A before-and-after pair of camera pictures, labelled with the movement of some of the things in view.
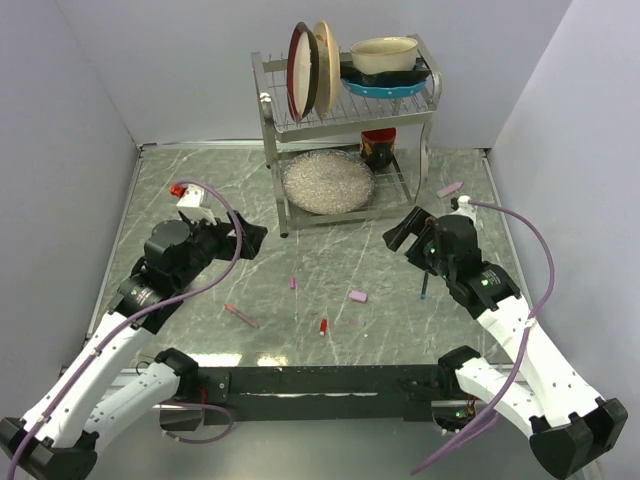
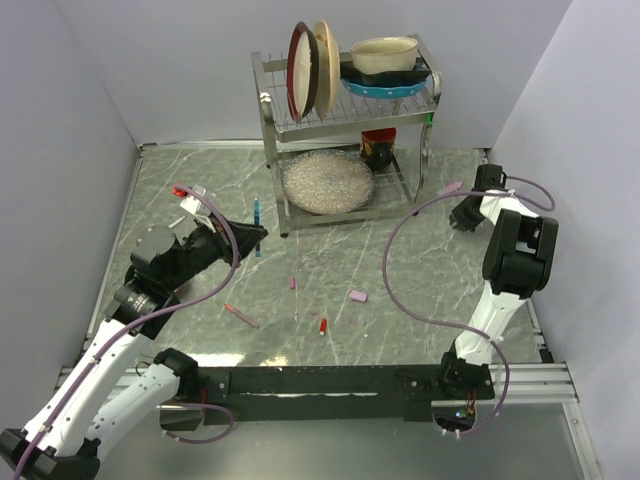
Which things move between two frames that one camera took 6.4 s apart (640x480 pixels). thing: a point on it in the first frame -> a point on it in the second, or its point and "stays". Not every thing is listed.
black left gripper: [221, 231] stays
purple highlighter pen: [453, 187] stays
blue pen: [424, 286] -> [257, 217]
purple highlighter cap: [359, 296] stays
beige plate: [326, 68] stays
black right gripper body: [440, 262] -> [466, 217]
